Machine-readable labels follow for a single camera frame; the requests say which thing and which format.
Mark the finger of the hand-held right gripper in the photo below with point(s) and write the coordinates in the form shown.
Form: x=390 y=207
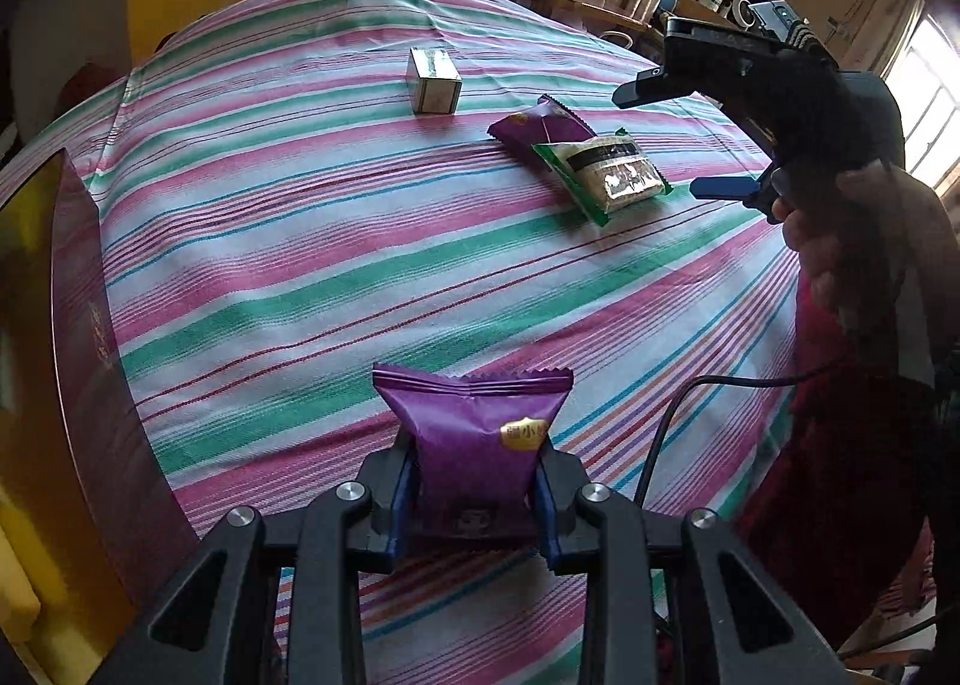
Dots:
x=720 y=187
x=641 y=88

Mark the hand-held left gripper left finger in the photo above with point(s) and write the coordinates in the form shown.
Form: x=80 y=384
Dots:
x=401 y=505

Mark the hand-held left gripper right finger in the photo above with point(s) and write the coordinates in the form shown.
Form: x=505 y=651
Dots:
x=544 y=505

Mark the purple snack packet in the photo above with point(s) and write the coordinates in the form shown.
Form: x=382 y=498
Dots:
x=525 y=130
x=465 y=445

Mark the green white snack packet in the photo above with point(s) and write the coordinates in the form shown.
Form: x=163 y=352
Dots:
x=607 y=175

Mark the gold gift box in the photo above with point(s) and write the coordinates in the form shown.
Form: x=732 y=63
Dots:
x=82 y=370

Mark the person's right hand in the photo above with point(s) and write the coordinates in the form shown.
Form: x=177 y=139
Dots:
x=922 y=257

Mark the small silver carton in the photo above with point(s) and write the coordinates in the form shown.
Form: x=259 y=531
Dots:
x=435 y=85

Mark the red clothing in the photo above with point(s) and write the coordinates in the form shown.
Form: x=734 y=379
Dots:
x=825 y=505

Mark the striped tablecloth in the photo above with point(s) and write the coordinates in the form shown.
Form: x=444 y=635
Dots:
x=300 y=242

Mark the grey chair back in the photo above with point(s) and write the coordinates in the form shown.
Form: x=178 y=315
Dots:
x=75 y=24

